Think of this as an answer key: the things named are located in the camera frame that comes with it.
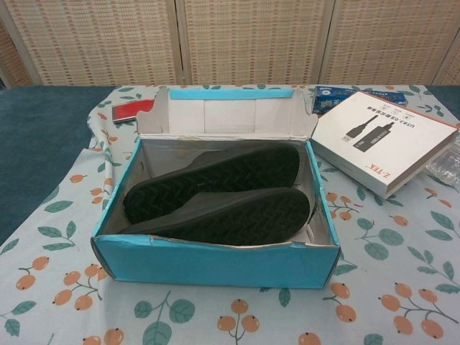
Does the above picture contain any black slipper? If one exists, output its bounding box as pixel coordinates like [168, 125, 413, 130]
[124, 141, 302, 219]
[118, 186, 312, 249]

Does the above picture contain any blue cardboard shoe box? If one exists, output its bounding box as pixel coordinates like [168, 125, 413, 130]
[89, 86, 341, 290]

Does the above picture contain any long blue printed box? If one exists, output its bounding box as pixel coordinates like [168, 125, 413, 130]
[313, 85, 409, 115]

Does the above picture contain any white Z-TEK product box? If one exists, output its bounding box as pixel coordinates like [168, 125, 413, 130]
[310, 90, 460, 201]

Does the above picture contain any red flat case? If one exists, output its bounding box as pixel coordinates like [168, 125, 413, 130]
[111, 97, 155, 125]

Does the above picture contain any bamboo folding screen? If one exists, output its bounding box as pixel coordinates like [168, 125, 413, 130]
[0, 0, 460, 89]

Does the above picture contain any floral print tablecloth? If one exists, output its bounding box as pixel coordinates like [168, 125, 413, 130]
[0, 84, 460, 345]

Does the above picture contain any clear plastic water bottle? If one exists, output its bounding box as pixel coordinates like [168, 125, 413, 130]
[425, 142, 460, 177]

